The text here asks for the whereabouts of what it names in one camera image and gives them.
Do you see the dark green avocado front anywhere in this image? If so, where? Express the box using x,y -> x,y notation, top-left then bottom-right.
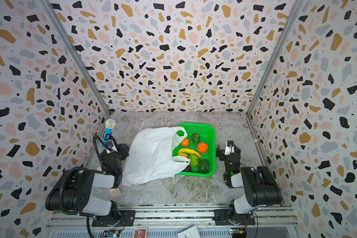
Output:
197,160 -> 210,174

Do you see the orange fruit large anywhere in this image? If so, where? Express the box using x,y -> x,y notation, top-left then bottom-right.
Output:
197,142 -> 209,154

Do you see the white plastic bag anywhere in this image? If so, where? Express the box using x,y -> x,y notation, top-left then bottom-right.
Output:
122,127 -> 190,186

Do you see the light green custard apple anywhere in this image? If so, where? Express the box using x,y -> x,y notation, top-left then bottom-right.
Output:
189,154 -> 199,167

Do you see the green avocado back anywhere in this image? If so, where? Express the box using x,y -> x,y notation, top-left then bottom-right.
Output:
191,133 -> 200,144

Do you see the small orange fruit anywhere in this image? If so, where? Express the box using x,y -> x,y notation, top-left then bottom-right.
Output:
181,138 -> 190,146

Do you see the yellow banana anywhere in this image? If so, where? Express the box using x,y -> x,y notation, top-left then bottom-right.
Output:
178,148 -> 201,158

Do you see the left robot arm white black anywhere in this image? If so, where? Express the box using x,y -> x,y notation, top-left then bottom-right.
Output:
45,144 -> 129,222

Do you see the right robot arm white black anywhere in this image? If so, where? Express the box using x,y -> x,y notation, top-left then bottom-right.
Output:
216,140 -> 283,221

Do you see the beige wooden pestle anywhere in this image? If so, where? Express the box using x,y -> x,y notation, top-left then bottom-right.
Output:
109,188 -> 121,199

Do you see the green plastic basket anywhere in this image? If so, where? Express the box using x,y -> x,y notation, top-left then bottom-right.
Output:
173,123 -> 216,177

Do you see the blue white microphone on stand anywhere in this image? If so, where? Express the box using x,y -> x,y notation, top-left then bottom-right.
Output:
102,119 -> 129,160

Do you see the black avocado dark fruit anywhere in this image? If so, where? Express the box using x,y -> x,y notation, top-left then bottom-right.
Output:
183,166 -> 192,173

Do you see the small circuit board left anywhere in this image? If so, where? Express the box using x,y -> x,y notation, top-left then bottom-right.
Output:
102,229 -> 122,238

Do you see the small circuit board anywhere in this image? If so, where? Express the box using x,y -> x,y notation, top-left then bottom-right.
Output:
102,229 -> 122,238
231,228 -> 247,238

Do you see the small circuit board right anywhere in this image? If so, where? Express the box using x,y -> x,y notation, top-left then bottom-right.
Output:
231,228 -> 247,238

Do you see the red card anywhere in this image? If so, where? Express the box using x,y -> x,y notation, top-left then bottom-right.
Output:
133,228 -> 147,238

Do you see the white paper sheet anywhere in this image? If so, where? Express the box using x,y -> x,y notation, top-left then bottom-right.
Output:
178,225 -> 200,238

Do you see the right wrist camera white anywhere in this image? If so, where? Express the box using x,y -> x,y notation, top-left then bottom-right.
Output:
227,140 -> 235,148

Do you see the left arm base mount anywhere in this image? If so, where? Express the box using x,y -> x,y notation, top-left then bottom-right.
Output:
91,210 -> 136,227

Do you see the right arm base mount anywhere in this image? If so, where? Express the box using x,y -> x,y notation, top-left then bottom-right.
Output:
212,209 -> 255,226

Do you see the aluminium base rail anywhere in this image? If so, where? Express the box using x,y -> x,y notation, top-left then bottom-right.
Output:
44,203 -> 304,238

